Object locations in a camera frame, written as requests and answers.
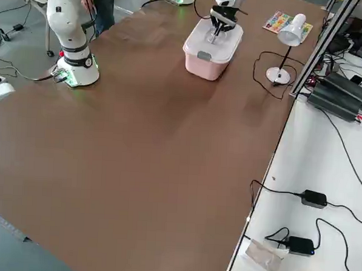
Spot person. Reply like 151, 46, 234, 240
79, 0, 117, 39

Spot white desk lamp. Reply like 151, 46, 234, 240
264, 12, 307, 86

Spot black arm base cable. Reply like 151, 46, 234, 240
139, 0, 168, 10
0, 66, 59, 84

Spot black power supply cable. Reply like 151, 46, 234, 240
309, 105, 362, 199

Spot pink plastic bin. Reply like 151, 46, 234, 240
183, 50, 243, 83

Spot black adapter cable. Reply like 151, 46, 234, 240
263, 215, 362, 271
247, 179, 362, 227

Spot black electronic box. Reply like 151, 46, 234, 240
327, 15, 362, 55

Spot silver plastic bag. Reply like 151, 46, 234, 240
243, 238, 287, 271

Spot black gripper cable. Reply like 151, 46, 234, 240
191, 0, 220, 22

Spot black lamp cable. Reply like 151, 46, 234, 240
250, 50, 299, 101

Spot black power adapter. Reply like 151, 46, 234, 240
300, 189, 329, 210
286, 235, 316, 258

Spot dark grey finned power supply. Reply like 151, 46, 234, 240
318, 70, 362, 105
305, 84, 362, 124

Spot white caster leg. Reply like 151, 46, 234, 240
0, 20, 13, 42

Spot aluminium frame post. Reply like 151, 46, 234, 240
288, 0, 361, 104

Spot green circuit board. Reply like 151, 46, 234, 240
51, 67, 74, 85

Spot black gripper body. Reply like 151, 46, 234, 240
209, 5, 239, 28

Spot colourful alphabet puzzle board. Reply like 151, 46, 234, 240
262, 9, 315, 38

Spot white bin lid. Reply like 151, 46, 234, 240
182, 17, 246, 67

